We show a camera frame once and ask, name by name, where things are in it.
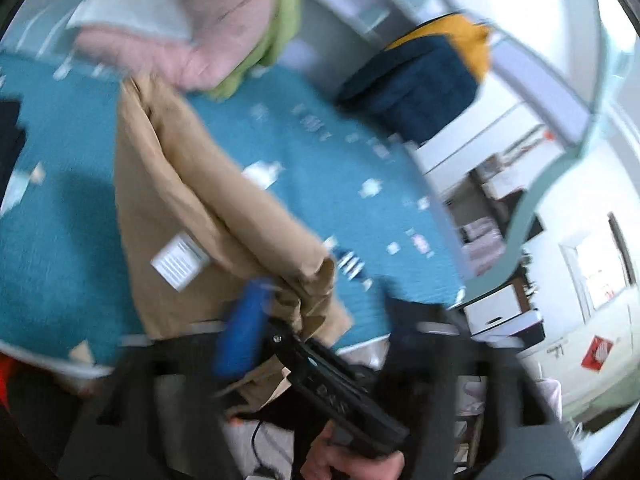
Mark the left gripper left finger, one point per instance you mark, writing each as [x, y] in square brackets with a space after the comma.
[118, 436]

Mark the green blanket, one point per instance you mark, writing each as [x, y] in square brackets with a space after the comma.
[283, 26]

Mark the tan padded jacket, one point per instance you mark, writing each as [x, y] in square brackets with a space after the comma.
[195, 230]

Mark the teal quilted bedspread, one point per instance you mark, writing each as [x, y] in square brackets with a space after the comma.
[63, 274]

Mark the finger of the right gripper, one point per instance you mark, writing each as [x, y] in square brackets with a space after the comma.
[238, 345]

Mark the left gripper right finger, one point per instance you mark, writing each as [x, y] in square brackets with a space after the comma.
[471, 409]

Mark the red stool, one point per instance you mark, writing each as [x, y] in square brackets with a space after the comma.
[8, 368]

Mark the light blue pillow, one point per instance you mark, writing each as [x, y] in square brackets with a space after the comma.
[159, 19]

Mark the black garment on bed edge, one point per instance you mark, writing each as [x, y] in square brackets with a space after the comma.
[12, 140]

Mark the navy and yellow jacket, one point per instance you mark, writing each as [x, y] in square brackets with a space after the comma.
[423, 80]

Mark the person's right hand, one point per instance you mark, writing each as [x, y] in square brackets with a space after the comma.
[323, 458]

